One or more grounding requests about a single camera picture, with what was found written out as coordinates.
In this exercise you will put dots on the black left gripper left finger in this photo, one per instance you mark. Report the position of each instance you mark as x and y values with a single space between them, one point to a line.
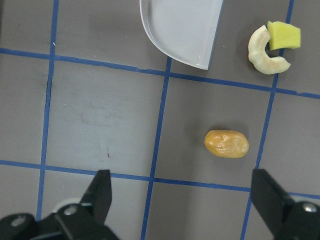
84 220

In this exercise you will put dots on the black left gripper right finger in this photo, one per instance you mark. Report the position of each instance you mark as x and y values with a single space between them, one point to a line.
286 218

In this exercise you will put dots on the orange potato-shaped toy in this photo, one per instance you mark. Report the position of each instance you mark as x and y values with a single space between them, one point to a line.
226 143

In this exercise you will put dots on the cream croissant-shaped toy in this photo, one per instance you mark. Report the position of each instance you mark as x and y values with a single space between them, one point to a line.
258 56

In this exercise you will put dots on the yellow sponge piece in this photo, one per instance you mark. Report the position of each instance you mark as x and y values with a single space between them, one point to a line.
283 35

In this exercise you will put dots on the white plastic dustpan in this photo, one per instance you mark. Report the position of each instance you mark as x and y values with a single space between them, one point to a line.
184 30

